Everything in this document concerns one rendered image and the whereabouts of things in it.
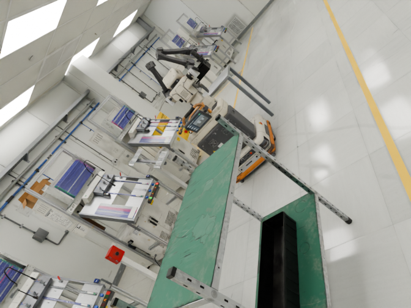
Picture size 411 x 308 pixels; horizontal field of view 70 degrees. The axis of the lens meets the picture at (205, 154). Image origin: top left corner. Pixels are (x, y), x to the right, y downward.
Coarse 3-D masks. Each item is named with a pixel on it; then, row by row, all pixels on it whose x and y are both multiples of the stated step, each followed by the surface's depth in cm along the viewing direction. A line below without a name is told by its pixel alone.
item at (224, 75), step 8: (224, 72) 381; (232, 72) 394; (216, 80) 397; (224, 80) 359; (232, 80) 358; (208, 88) 411; (216, 88) 366; (240, 88) 363; (248, 96) 368; (264, 96) 411; (272, 112) 380
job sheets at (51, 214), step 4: (48, 212) 360; (52, 212) 359; (56, 212) 357; (48, 216) 368; (52, 216) 365; (56, 216) 363; (60, 216) 361; (64, 216) 360; (56, 220) 369; (60, 220) 367; (64, 220) 365; (68, 220) 363; (64, 224) 372; (68, 224) 371; (80, 228) 370; (84, 228) 368
